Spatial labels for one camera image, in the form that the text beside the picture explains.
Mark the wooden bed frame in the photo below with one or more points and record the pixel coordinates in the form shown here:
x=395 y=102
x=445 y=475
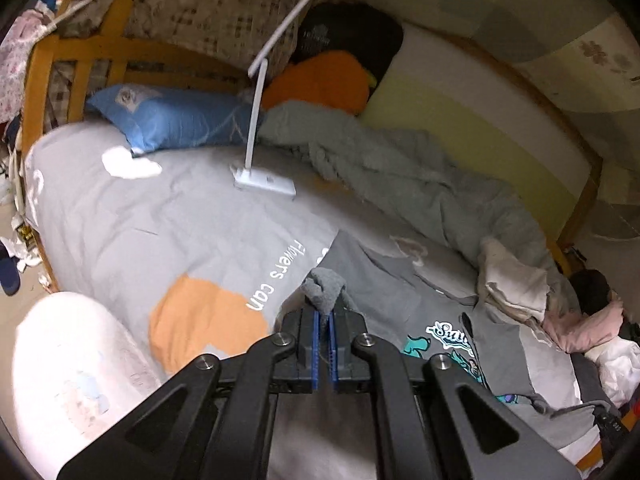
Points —
x=37 y=85

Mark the black cloth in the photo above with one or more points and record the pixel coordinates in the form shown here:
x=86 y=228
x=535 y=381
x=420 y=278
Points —
x=590 y=290

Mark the blue pillow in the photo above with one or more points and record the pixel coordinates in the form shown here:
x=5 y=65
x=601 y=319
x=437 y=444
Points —
x=175 y=120

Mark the blue slipper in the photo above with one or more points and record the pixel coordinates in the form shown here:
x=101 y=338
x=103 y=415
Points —
x=9 y=275

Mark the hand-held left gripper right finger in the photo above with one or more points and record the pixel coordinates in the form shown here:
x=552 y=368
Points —
x=334 y=355

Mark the floral cloth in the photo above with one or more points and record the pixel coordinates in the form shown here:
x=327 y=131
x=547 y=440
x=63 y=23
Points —
x=17 y=60

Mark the white garment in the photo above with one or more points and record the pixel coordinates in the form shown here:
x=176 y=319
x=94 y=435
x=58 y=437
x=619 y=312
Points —
x=615 y=360

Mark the grey printed bed sheet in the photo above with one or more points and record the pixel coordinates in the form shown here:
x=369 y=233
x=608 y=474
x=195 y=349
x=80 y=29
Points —
x=125 y=210

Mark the yellow and white mattress pad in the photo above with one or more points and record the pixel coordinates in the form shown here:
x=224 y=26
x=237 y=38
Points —
x=475 y=120

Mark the off-white cloth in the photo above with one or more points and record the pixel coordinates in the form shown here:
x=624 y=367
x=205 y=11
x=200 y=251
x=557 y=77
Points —
x=510 y=275

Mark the pink cloth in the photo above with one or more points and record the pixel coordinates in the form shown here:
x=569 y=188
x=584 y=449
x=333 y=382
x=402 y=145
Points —
x=585 y=327

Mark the grey sweatshirt with teal print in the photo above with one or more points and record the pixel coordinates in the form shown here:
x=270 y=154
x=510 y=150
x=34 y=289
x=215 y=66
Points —
x=385 y=305

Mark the grey-green duvet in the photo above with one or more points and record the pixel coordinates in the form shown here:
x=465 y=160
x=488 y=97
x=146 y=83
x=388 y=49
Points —
x=400 y=175

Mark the orange pillow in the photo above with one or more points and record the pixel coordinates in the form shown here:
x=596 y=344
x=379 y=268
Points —
x=320 y=82

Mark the white desk lamp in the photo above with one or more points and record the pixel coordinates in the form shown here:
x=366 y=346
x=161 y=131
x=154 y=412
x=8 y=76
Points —
x=262 y=182

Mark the black cushion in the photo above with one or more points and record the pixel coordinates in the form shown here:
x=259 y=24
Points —
x=350 y=30

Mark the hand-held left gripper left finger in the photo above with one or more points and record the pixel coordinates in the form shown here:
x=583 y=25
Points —
x=316 y=350

